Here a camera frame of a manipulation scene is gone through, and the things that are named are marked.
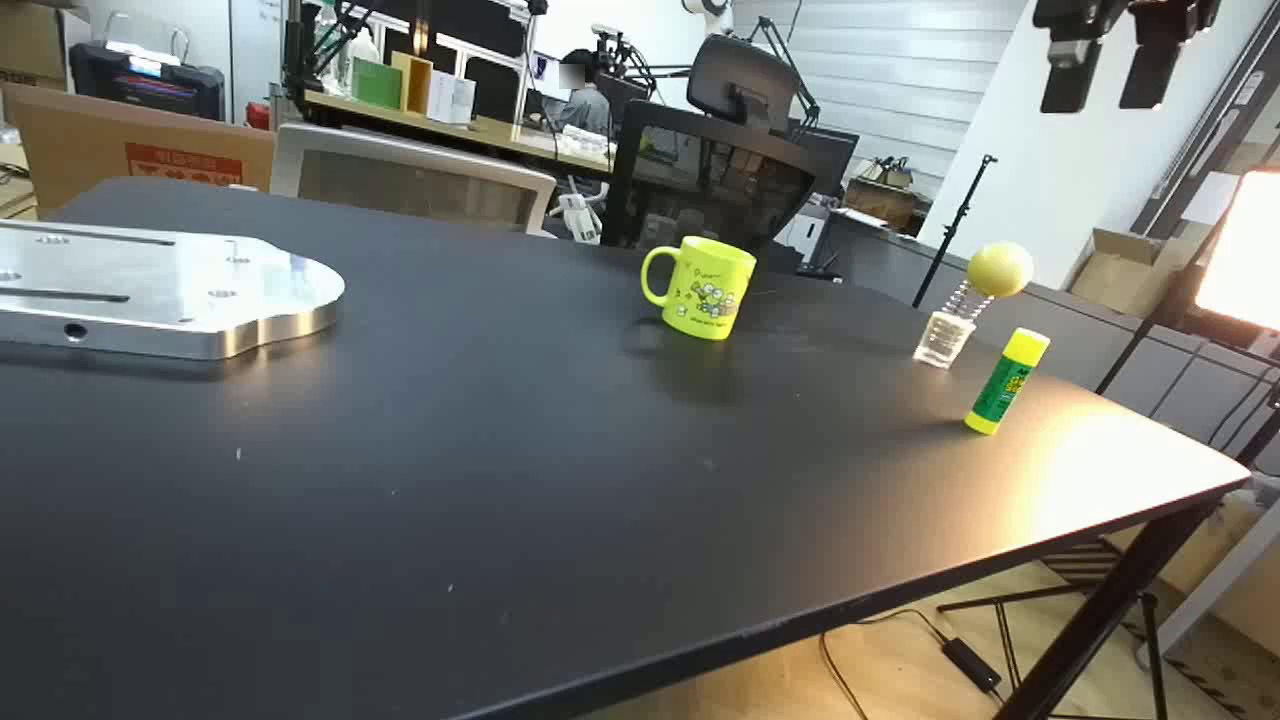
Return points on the black overhead camera rig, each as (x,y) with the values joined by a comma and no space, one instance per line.
(1102,41)

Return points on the black computer monitor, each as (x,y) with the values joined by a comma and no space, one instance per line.
(492,88)

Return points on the green box on desk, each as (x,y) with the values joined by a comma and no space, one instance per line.
(379,86)

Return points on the white framed mesh chair back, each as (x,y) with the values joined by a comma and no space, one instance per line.
(412,181)

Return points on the thin black stand pole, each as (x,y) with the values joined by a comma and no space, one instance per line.
(954,228)

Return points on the bright studio light panel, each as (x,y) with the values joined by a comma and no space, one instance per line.
(1247,260)

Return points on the wooden work desk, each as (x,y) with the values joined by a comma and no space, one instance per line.
(467,134)

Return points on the yellow-green ceramic mug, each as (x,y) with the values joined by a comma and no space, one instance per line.
(707,288)

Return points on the black case with white label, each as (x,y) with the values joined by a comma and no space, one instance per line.
(147,82)

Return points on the black power adapter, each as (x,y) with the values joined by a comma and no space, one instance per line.
(971,666)

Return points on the small clear glass cup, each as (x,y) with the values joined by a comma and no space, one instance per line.
(943,343)

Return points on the small open cardboard box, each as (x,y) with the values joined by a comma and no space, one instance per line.
(1126,273)

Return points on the yellow green glue stick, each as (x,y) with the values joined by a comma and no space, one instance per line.
(1002,386)

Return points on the seated person in grey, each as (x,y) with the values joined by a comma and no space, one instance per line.
(581,103)

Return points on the large brown cardboard box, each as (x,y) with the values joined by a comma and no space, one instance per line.
(80,141)

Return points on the grey storage cabinet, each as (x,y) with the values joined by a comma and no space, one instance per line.
(1135,355)

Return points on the white box on desk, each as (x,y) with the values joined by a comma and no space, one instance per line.
(455,96)

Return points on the yellow ball on stick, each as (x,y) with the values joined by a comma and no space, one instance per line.
(1002,270)

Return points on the black table leg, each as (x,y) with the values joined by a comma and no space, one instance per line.
(1106,605)

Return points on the black office chair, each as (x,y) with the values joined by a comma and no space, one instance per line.
(725,147)

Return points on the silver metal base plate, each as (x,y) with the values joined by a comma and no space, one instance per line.
(163,286)

